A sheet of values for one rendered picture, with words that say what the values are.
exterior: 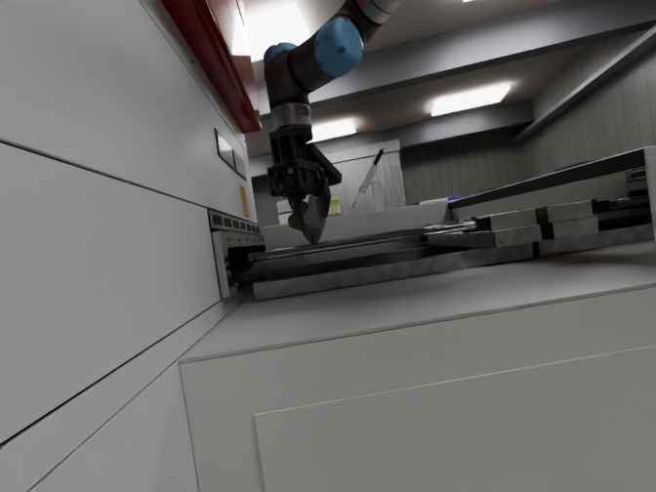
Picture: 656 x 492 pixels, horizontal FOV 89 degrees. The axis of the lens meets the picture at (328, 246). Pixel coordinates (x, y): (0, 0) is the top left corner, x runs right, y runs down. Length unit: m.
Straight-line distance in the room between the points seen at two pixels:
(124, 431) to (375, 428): 0.20
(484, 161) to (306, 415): 8.26
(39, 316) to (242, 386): 0.18
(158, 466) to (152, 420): 0.03
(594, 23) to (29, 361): 5.00
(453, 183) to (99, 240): 8.16
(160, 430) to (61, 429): 0.10
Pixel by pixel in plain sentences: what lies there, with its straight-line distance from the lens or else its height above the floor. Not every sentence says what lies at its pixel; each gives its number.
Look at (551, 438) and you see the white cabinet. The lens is 0.42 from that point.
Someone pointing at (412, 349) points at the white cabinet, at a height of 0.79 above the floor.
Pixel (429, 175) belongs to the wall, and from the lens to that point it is 8.27.
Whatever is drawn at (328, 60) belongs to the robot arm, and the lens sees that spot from 0.60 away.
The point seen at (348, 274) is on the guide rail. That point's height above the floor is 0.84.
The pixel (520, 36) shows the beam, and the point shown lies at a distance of 4.75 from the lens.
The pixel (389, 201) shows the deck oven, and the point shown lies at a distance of 5.15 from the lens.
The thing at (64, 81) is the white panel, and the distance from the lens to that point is 0.28.
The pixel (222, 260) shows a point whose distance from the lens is 0.49.
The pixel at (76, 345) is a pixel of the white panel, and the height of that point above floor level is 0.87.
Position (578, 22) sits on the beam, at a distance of 4.95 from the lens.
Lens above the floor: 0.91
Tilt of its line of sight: 1 degrees down
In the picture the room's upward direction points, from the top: 8 degrees counter-clockwise
